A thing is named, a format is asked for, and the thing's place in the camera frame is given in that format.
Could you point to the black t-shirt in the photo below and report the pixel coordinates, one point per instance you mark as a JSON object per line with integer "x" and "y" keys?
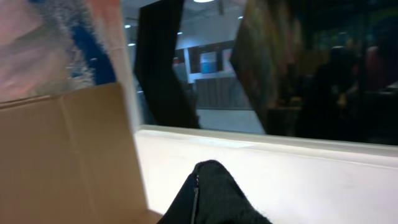
{"x": 210, "y": 195}

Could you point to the white window ledge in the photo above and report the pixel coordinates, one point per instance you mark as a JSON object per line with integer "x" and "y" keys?
{"x": 289, "y": 180}

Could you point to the cardboard box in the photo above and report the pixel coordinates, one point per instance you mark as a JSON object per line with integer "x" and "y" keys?
{"x": 71, "y": 158}

